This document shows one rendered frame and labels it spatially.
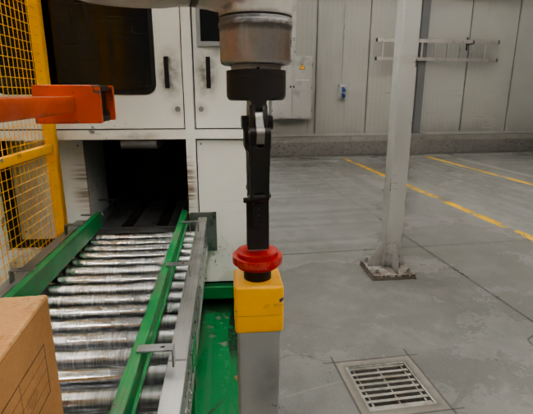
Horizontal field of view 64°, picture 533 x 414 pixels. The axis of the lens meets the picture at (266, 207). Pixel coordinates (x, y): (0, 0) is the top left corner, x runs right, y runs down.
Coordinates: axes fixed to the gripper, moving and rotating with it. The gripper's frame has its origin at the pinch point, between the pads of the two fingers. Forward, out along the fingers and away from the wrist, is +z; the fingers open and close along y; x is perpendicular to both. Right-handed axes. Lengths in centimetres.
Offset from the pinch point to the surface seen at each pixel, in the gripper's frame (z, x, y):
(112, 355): 53, 37, 54
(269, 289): 8.3, -1.3, -3.3
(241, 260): 4.5, 2.4, -2.2
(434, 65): -79, -441, 854
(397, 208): 59, -115, 223
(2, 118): -15.2, 23.4, -16.2
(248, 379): 22.5, 1.8, -2.8
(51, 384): 26.5, 32.3, 4.9
